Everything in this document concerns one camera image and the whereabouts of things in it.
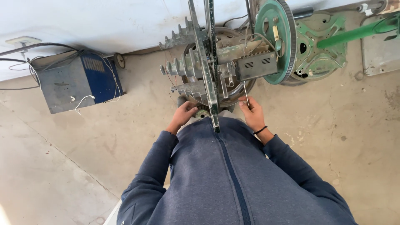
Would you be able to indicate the person's left hand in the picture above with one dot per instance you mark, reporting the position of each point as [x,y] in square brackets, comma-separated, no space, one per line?
[181,115]

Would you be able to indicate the person's right hand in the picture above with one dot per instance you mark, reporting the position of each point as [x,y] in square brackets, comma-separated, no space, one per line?
[253,113]

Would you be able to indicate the thin metal crank rod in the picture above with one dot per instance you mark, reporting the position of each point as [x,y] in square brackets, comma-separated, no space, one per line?
[246,95]

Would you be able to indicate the round motor stator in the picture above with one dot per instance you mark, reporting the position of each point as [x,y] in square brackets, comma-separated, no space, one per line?
[202,113]

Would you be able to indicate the black wrist band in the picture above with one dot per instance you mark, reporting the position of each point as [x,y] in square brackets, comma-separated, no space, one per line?
[260,130]

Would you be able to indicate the grey counter box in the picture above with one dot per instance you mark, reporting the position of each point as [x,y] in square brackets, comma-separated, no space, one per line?
[257,65]

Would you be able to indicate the metal coil winding machine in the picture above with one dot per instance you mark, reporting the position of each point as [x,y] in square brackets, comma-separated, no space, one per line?
[204,59]

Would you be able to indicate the blue zip hoodie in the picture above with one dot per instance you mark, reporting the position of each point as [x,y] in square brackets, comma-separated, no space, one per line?
[232,175]

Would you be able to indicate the green pulley wheel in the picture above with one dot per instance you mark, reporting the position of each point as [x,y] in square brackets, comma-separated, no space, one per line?
[276,40]

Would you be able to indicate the blue metal power box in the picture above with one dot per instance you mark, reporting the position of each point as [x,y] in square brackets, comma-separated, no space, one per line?
[78,82]

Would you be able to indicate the green metal pipe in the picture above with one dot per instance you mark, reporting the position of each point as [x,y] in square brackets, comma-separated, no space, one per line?
[353,33]

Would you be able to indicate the grey metal plate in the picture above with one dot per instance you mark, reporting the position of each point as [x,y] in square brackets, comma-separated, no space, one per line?
[380,54]

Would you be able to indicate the white wall socket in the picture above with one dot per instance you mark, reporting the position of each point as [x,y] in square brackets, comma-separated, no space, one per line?
[22,41]

